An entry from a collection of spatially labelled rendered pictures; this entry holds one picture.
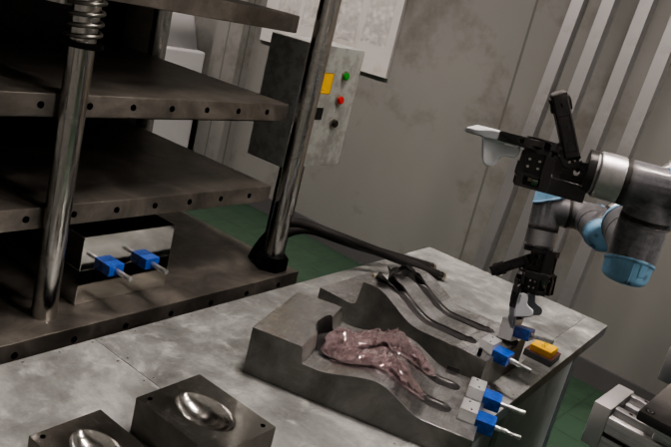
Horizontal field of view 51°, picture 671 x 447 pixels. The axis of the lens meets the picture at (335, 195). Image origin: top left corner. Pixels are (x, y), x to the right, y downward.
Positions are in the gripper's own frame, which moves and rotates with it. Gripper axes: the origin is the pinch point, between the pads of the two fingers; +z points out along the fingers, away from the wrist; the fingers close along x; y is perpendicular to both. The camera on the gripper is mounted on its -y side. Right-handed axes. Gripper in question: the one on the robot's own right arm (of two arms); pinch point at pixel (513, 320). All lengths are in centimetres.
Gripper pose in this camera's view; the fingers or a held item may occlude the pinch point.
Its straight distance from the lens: 189.3
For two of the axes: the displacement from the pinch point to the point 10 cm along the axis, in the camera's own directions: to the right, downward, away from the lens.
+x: 5.5, 0.6, 8.3
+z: -2.0, 9.8, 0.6
